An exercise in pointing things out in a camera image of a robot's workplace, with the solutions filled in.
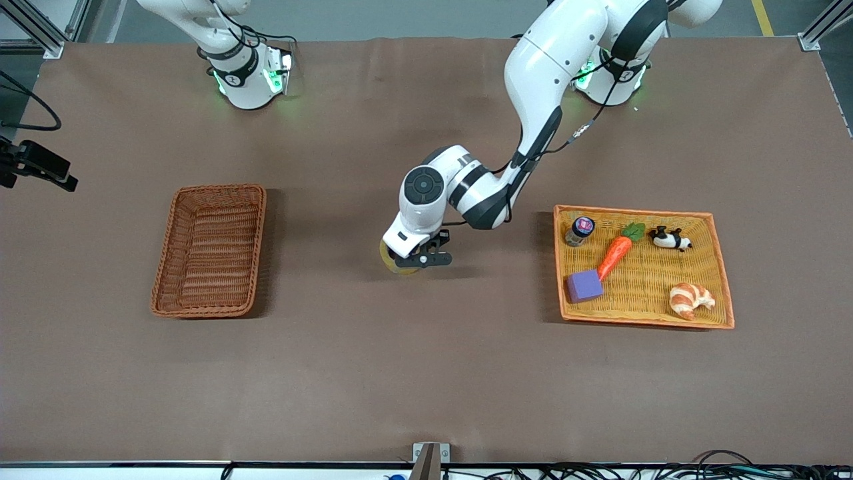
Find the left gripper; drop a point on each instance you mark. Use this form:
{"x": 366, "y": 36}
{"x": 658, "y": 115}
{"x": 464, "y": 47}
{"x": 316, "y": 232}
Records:
{"x": 443, "y": 238}

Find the clear yellowish tape roll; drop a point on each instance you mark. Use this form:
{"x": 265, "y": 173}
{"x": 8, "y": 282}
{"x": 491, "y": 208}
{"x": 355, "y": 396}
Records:
{"x": 390, "y": 262}

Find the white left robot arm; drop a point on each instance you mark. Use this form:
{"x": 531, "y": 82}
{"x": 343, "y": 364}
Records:
{"x": 553, "y": 60}

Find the yellow wicker basket orange rim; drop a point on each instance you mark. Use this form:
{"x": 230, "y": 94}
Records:
{"x": 640, "y": 300}

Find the brown wicker basket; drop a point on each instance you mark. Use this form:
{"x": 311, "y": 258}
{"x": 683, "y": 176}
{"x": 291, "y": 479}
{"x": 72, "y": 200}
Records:
{"x": 210, "y": 253}

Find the small jar blue lid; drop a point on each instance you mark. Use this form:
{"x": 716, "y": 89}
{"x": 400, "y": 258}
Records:
{"x": 580, "y": 230}

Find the purple foam cube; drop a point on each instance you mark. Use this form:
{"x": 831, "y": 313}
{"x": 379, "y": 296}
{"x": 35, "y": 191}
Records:
{"x": 585, "y": 286}

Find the orange toy carrot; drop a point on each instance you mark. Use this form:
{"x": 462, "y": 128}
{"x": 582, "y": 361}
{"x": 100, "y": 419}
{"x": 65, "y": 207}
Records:
{"x": 614, "y": 256}

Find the toy panda figure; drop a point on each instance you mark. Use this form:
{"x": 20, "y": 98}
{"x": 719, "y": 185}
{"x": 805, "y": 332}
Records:
{"x": 666, "y": 238}

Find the toy croissant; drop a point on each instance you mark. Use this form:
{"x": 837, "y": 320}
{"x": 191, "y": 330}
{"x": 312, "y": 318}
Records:
{"x": 690, "y": 300}

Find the metal table edge bracket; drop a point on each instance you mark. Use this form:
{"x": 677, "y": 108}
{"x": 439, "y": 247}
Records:
{"x": 428, "y": 460}

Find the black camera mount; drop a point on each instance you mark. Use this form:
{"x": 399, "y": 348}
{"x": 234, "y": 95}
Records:
{"x": 40, "y": 163}

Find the aluminium frame post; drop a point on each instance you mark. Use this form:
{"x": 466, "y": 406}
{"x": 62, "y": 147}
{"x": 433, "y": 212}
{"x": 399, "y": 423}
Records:
{"x": 823, "y": 26}
{"x": 40, "y": 30}

